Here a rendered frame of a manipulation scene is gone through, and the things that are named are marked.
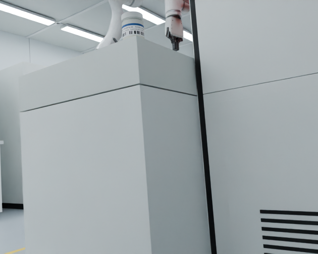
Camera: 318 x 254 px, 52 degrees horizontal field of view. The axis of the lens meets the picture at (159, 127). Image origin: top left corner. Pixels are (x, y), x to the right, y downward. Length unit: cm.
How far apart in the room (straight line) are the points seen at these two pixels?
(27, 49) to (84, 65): 497
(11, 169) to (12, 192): 32
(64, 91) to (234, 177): 67
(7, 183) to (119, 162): 416
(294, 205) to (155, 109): 53
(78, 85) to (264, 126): 64
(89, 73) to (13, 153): 389
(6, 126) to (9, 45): 148
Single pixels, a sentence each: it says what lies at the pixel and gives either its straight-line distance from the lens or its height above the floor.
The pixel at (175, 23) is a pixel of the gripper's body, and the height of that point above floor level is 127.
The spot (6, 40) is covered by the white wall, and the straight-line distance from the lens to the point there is 594.
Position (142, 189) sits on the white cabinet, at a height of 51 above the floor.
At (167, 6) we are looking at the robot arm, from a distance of 180.
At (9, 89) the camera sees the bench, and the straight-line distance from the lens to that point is 508.
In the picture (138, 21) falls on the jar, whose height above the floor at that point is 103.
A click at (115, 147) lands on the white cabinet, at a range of 101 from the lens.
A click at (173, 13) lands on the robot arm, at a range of 177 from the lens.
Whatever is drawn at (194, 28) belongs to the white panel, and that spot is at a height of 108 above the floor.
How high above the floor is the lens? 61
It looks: 5 degrees up
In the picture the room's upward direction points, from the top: 4 degrees counter-clockwise
